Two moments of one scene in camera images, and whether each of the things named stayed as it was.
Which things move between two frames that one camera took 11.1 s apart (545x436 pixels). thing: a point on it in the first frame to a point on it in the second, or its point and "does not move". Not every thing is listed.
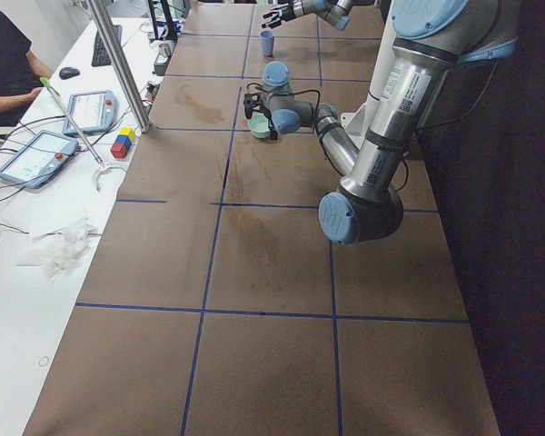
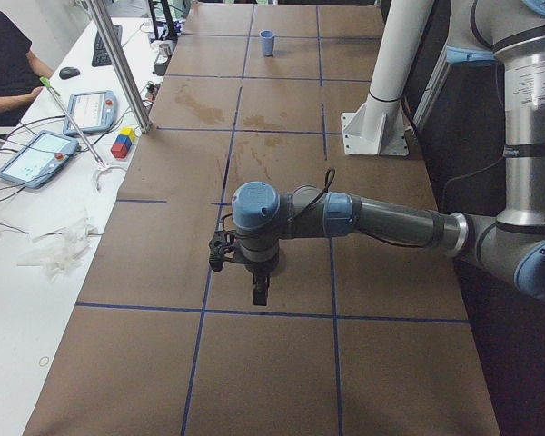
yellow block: [125, 131] does not move
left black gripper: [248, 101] to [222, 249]
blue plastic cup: [267, 39] does not move
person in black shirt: [11, 76] does not move
